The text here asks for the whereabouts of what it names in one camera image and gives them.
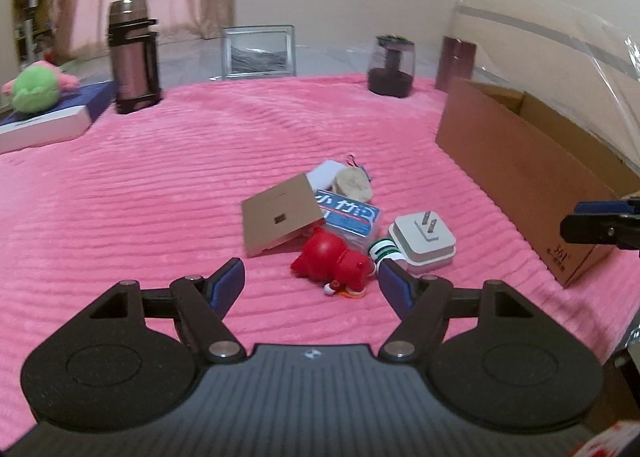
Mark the blue dental floss box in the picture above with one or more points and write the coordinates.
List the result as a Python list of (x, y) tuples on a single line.
[(350, 219)]

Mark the white power adapter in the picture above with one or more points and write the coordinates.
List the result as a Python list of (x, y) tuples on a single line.
[(425, 239)]

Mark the pink fleece blanket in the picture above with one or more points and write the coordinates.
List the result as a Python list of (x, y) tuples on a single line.
[(150, 197)]

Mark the green white striped trinket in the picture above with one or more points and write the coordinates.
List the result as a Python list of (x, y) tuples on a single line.
[(385, 251)]

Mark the red bear figurine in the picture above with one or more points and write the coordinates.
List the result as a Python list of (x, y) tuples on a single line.
[(330, 257)]

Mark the dark clear jar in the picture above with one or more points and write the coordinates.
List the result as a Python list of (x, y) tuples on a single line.
[(391, 69)]

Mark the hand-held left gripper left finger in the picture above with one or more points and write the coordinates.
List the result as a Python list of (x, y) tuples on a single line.
[(227, 283)]

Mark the blue white flat box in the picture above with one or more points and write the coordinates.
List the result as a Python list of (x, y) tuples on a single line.
[(55, 117)]

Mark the green pink plush toy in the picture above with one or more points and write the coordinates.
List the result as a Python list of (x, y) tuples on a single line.
[(35, 87)]

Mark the silver picture frame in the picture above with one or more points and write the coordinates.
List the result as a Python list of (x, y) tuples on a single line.
[(259, 51)]

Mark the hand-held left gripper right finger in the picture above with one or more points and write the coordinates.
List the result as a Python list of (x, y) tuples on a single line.
[(395, 283)]

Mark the clear plastic sheet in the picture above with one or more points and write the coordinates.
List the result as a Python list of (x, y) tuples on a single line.
[(540, 47)]

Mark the maroon canister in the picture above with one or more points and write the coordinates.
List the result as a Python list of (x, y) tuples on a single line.
[(454, 62)]

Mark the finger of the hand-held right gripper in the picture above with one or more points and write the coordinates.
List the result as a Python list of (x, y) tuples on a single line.
[(600, 229)]

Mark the brown cardboard box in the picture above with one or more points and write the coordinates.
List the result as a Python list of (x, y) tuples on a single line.
[(510, 167)]

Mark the brown thermos flask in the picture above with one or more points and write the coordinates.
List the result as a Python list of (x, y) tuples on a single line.
[(135, 62)]

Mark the red white package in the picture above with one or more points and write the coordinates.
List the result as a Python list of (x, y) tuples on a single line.
[(612, 439)]

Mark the small cardboard box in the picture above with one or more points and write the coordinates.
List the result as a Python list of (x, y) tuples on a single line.
[(280, 214)]

